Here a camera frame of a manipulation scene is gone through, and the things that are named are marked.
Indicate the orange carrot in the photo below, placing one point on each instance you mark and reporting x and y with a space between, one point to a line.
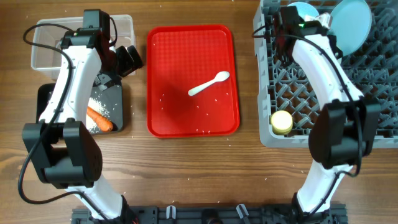
103 123

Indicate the light blue bowl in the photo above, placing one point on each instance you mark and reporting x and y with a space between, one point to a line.
305 9

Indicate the black waste tray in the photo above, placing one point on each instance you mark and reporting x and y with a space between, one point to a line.
108 103

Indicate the white plastic spoon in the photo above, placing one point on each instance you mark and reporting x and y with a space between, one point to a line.
220 77

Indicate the white rice pile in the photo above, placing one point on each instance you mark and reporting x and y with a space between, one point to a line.
75 106

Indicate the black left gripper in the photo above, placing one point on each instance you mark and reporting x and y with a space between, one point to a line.
129 66

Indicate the red serving tray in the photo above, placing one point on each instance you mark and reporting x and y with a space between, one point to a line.
180 58

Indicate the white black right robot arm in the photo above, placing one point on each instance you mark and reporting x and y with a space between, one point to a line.
346 127

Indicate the light blue plate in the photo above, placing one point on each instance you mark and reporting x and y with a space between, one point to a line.
351 24

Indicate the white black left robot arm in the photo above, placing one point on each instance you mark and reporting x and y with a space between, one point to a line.
61 149

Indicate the yellow cup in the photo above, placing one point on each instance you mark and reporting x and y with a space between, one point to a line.
281 122

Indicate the grey dishwasher rack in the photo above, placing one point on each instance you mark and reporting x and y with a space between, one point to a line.
372 69

